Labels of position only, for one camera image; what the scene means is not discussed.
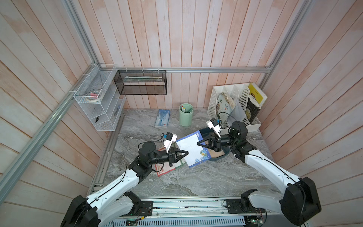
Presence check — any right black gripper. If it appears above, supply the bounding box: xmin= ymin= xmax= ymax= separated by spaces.
xmin=198 ymin=134 xmax=238 ymax=154

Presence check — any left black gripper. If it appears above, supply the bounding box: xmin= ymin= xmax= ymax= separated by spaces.
xmin=147 ymin=147 xmax=188 ymax=167

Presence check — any plain kraft paper sheet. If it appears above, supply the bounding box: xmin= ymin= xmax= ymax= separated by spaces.
xmin=208 ymin=149 xmax=225 ymax=159

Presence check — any blue bordered white paper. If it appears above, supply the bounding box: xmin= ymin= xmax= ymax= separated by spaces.
xmin=176 ymin=131 xmax=211 ymax=167

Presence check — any dark teal storage box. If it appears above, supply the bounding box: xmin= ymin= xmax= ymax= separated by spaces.
xmin=197 ymin=128 xmax=232 ymax=161

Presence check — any red bordered paper sheet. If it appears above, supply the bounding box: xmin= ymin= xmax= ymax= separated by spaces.
xmin=153 ymin=160 xmax=176 ymax=177

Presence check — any green bordered white paper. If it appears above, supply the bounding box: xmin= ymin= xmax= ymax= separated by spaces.
xmin=172 ymin=143 xmax=186 ymax=169

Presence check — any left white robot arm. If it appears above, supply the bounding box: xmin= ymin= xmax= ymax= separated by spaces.
xmin=60 ymin=142 xmax=189 ymax=227

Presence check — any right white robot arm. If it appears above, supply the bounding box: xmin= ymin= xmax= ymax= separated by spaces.
xmin=197 ymin=118 xmax=321 ymax=226

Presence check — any illustrated booklet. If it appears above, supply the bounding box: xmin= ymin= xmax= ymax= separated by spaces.
xmin=216 ymin=92 xmax=235 ymax=124

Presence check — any white plastic file organizer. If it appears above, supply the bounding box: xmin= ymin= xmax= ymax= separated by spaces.
xmin=207 ymin=83 xmax=261 ymax=131

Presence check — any blue packaged item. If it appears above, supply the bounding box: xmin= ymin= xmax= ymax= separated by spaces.
xmin=155 ymin=109 xmax=171 ymax=128

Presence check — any mint green pen cup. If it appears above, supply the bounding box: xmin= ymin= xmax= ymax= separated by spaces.
xmin=179 ymin=103 xmax=194 ymax=127

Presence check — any dark book in organizer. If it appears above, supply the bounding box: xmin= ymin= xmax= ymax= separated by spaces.
xmin=245 ymin=96 xmax=261 ymax=124

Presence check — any yellow book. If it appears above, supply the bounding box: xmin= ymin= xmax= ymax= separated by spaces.
xmin=248 ymin=83 xmax=268 ymax=107

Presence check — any tape roll on shelf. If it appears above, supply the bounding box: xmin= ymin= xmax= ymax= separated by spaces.
xmin=85 ymin=92 xmax=104 ymax=103

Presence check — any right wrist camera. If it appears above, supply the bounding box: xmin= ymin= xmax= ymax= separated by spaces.
xmin=206 ymin=118 xmax=221 ymax=138

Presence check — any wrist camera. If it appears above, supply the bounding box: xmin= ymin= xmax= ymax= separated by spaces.
xmin=206 ymin=118 xmax=221 ymax=138
xmin=164 ymin=132 xmax=177 ymax=153

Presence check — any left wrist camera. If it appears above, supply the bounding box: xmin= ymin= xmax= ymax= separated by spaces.
xmin=164 ymin=132 xmax=177 ymax=153

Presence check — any aluminium rail frame front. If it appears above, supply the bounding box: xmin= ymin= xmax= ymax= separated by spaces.
xmin=104 ymin=191 xmax=287 ymax=222

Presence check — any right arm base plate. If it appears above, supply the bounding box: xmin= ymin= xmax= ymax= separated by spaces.
xmin=222 ymin=198 xmax=266 ymax=214

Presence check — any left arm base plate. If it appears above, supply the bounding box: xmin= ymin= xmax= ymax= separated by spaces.
xmin=121 ymin=201 xmax=153 ymax=217

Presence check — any black mesh wall basket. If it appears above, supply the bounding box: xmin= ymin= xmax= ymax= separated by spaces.
xmin=113 ymin=69 xmax=167 ymax=96

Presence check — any white wire wall shelf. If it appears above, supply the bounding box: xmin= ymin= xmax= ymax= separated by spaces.
xmin=74 ymin=63 xmax=125 ymax=131

